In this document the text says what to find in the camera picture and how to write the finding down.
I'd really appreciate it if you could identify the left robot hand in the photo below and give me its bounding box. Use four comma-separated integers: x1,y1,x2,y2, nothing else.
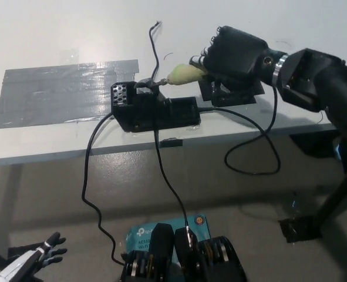
33,231,68,271

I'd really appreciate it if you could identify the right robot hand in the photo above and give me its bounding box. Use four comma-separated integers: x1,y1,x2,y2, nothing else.
189,25,280,86

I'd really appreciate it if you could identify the black soldering station base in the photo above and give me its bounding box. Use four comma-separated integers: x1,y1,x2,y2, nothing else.
110,78,202,133

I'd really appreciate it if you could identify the black robot torso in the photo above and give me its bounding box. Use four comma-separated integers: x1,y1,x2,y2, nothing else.
120,223,247,282

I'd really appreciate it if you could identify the black floor tape patch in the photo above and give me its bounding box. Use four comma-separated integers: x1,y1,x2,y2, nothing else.
7,243,45,259
278,216,322,243

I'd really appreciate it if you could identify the teal tp-link box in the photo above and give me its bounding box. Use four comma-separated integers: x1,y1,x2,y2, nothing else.
124,214,212,256

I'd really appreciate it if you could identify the small black tape strip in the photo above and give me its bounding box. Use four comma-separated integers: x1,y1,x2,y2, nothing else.
160,139,183,148

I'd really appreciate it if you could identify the black metal stand leg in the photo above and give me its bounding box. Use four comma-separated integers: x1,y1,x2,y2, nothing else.
315,164,347,229

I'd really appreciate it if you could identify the black wire with frayed end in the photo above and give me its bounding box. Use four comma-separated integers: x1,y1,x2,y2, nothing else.
148,21,162,82

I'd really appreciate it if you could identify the black power cable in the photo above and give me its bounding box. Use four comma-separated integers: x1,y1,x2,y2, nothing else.
81,113,126,265

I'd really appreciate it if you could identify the thin black cable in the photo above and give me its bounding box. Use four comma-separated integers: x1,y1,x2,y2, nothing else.
154,129,194,249

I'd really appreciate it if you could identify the grey duct tape patch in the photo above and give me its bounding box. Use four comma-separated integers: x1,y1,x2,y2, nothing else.
0,59,140,130

